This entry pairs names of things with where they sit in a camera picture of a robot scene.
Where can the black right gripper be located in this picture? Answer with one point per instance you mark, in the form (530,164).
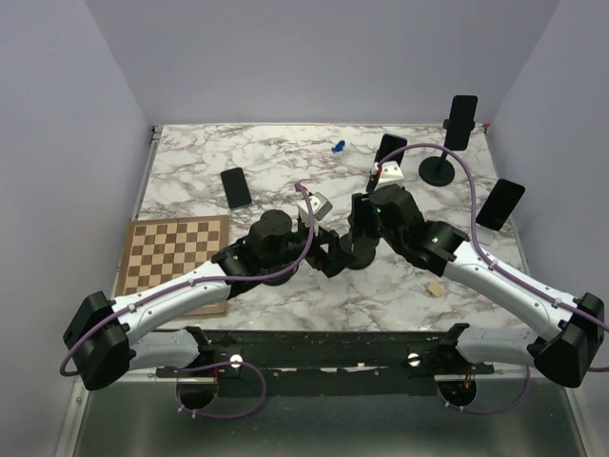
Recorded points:
(362,205)

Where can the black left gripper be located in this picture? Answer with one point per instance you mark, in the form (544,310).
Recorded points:
(335,260)

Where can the teal smartphone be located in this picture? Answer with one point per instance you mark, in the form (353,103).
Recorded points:
(236,189)

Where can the black round-base phone stand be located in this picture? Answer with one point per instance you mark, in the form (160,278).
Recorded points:
(278,281)

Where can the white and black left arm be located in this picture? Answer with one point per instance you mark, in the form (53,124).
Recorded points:
(102,335)

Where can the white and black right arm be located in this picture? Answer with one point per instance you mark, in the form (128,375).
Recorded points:
(563,333)

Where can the black folding phone stand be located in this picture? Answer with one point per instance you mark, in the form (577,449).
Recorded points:
(372,182)

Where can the blue-edged smartphone on folding stand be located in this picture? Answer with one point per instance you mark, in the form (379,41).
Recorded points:
(389,143)

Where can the tall black round phone stand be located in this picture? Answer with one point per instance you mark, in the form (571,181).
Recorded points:
(437,171)

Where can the silver phone stand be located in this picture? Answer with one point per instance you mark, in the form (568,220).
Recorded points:
(485,236)

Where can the black smartphone on silver stand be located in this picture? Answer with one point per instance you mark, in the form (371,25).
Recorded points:
(499,204)

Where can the black smartphone on tall stand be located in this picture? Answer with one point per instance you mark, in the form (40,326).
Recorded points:
(461,121)

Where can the blue plastic piece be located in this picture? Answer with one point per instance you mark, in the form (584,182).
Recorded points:
(339,147)

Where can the small wooden block right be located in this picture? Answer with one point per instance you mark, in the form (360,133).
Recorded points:
(436,289)

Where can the wooden chessboard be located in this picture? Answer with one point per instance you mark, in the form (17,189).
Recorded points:
(160,250)

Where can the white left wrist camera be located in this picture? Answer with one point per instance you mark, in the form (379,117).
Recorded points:
(320,207)

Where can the black mounting rail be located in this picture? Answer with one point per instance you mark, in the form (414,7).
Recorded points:
(245,380)

